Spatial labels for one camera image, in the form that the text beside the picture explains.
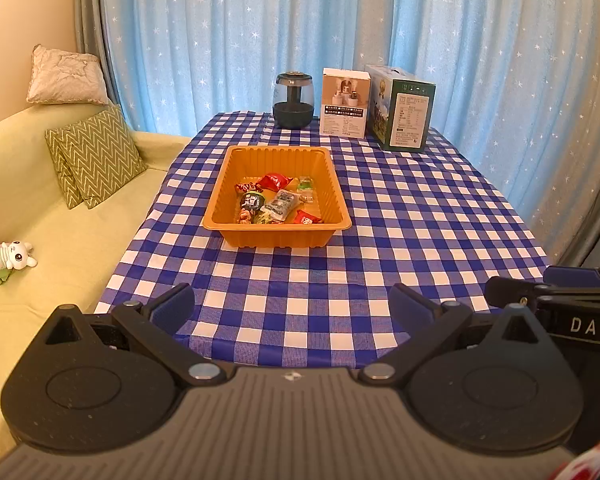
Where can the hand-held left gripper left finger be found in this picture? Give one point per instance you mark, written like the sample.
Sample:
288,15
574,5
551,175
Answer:
172,307

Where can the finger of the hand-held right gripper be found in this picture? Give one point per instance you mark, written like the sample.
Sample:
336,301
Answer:
572,276
515,291

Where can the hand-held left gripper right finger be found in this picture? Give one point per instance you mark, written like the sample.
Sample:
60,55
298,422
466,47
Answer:
410,307

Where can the long dark green snack packet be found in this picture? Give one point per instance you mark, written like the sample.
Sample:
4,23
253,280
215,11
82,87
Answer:
250,204

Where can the small red white-print packet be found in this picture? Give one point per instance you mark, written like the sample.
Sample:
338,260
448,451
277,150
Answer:
307,218

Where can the small red candy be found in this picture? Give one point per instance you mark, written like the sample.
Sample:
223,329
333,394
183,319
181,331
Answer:
244,187

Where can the grey white snack packet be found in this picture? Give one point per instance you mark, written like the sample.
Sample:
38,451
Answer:
280,205

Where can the clear brown candy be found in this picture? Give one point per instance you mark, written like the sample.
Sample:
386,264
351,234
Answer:
307,197

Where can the green candy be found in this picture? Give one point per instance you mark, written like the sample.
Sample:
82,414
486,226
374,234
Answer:
305,183

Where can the red puffy snack packet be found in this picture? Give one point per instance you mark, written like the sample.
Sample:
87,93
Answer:
275,180

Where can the orange plastic tray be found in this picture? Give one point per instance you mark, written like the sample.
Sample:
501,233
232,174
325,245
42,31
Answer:
275,160

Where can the blue white checkered tablecloth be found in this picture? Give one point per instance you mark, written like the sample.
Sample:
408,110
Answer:
405,220

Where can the light green sofa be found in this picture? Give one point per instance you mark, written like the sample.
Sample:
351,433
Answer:
55,280

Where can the red white patterned cloth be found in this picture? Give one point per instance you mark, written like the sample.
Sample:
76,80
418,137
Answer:
595,467

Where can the white rabbit plush toy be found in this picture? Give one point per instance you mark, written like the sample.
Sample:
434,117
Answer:
15,255

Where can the green zigzag pillow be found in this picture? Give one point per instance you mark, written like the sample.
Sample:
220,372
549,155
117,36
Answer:
102,155
60,165

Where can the green cardboard box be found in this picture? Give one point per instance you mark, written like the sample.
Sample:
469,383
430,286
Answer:
405,120

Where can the white cardboard box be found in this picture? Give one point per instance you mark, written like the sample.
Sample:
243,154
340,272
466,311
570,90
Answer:
344,115

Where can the dark glass humidifier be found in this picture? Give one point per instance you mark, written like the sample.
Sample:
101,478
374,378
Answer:
292,110

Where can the beige pillow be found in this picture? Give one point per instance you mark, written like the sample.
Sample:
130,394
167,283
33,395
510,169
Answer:
67,75

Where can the blue star curtain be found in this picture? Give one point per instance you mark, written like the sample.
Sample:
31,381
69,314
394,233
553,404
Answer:
330,20

